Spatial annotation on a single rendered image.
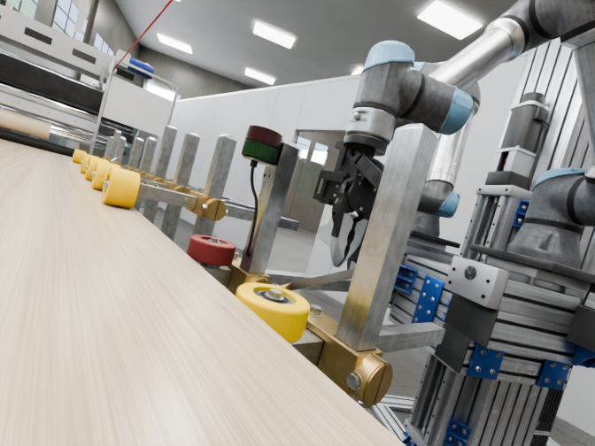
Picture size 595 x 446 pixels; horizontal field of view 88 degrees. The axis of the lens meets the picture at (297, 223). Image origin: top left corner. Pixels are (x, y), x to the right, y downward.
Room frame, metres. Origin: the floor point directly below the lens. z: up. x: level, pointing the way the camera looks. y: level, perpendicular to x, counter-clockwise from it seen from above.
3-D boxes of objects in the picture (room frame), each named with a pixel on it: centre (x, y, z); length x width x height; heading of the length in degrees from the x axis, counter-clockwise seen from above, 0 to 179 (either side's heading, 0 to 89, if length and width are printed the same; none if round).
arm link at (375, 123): (0.51, -0.07, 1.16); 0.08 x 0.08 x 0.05
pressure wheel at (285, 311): (0.32, 0.00, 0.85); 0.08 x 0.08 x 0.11
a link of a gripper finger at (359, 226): (0.53, -0.08, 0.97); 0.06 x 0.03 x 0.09; 40
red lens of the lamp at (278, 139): (0.52, 0.09, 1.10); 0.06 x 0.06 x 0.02
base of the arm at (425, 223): (1.26, -0.49, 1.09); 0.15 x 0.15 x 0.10
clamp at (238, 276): (0.56, 0.07, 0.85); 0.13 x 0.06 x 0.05; 40
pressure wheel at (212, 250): (0.54, 0.13, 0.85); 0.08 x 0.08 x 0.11
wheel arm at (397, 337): (0.45, -0.15, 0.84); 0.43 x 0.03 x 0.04; 130
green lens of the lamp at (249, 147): (0.52, 0.09, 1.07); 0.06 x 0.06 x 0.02
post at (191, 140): (0.93, 0.38, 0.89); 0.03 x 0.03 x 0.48; 40
